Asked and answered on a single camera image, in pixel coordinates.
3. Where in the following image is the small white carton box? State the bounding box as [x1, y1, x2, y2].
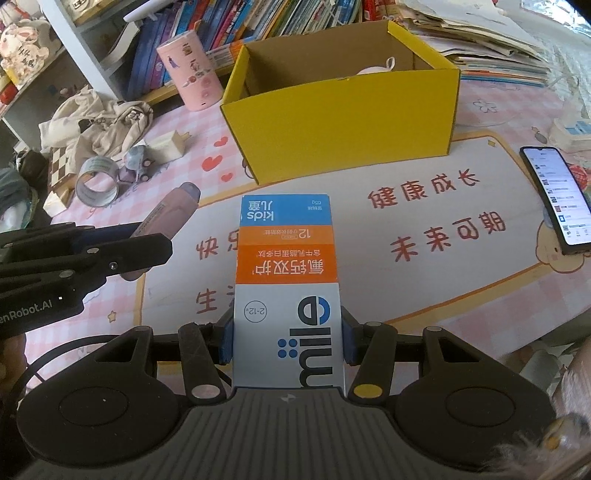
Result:
[147, 130, 191, 160]

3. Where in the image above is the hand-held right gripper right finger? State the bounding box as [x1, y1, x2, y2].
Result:
[341, 305, 490, 407]

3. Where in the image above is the stack of papers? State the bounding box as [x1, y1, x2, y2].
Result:
[392, 0, 555, 88]

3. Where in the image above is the black bag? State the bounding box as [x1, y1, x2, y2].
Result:
[16, 150, 49, 178]

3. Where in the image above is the white power strip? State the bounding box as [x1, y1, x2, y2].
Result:
[547, 117, 591, 155]

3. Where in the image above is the beige cloth bag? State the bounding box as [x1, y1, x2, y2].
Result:
[39, 85, 155, 160]

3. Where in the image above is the pink sticker-covered cylinder container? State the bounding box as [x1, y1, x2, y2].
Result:
[156, 30, 222, 112]

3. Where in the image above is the yellow cardboard box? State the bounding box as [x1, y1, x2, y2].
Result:
[219, 19, 461, 185]

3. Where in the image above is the white wooden bookshelf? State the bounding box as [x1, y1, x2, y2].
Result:
[0, 0, 236, 139]

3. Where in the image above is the small purple toy car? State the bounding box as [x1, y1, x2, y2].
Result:
[115, 144, 155, 183]

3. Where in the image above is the green grey cloth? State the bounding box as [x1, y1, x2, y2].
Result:
[0, 167, 40, 234]

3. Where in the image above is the purple pink marker pen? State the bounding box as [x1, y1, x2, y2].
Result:
[121, 182, 201, 282]

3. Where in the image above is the black smartphone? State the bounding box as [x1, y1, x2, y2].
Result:
[519, 146, 591, 256]

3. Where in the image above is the lucky cat decoration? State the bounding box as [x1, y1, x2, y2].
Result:
[0, 23, 51, 88]

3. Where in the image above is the blue orange toothpaste box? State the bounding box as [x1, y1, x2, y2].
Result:
[231, 194, 347, 391]

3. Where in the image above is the wooden chessboard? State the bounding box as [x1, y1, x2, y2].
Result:
[46, 145, 79, 204]

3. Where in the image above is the orange white flat box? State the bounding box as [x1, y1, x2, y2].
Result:
[205, 41, 245, 70]

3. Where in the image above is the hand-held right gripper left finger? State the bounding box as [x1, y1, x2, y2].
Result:
[95, 309, 237, 404]

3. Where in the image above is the pink checked desktop mat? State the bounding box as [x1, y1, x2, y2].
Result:
[0, 69, 591, 416]

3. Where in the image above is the grey tape roll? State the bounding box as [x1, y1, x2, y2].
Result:
[75, 157, 122, 207]

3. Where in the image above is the row of colourful books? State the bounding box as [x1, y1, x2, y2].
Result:
[124, 0, 365, 90]

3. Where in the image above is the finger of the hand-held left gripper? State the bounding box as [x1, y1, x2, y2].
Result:
[0, 222, 151, 260]
[0, 234, 174, 301]

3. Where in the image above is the thick white paperback book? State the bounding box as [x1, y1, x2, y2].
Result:
[104, 21, 141, 70]

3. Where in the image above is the white lamp head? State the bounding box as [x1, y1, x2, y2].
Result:
[122, 4, 160, 21]

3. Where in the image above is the pink plush toy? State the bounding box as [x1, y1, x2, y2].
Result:
[355, 56, 398, 77]

